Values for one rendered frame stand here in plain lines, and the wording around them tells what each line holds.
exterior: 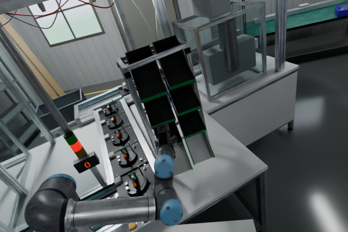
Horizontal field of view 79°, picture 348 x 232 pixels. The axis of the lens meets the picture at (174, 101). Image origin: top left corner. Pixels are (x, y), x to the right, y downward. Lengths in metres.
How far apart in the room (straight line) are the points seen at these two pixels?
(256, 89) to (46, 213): 1.88
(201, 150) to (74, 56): 4.66
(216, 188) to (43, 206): 0.92
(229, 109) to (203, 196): 0.97
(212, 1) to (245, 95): 0.89
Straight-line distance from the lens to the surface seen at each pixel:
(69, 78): 5.96
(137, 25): 4.81
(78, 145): 1.26
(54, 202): 0.79
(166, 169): 0.82
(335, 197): 2.47
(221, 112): 2.03
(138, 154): 1.56
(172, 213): 0.75
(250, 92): 2.16
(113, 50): 5.19
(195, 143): 1.33
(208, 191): 1.37
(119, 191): 1.41
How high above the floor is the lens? 2.00
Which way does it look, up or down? 32 degrees down
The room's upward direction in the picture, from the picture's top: 17 degrees counter-clockwise
